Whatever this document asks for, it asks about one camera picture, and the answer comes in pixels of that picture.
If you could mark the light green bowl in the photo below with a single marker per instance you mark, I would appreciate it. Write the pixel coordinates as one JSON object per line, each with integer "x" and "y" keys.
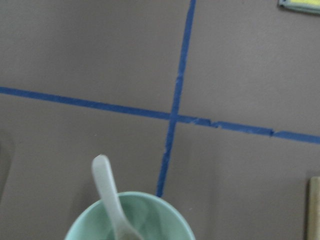
{"x": 151, "y": 216}

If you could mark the grey yellow folded cloth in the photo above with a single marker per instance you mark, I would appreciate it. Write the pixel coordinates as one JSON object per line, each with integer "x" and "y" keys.
{"x": 304, "y": 6}

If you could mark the white ceramic spoon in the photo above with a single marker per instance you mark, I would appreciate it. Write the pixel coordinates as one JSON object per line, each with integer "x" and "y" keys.
{"x": 105, "y": 184}

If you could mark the bamboo cutting board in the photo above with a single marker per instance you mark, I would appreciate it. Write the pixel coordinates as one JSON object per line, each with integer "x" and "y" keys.
{"x": 313, "y": 223}

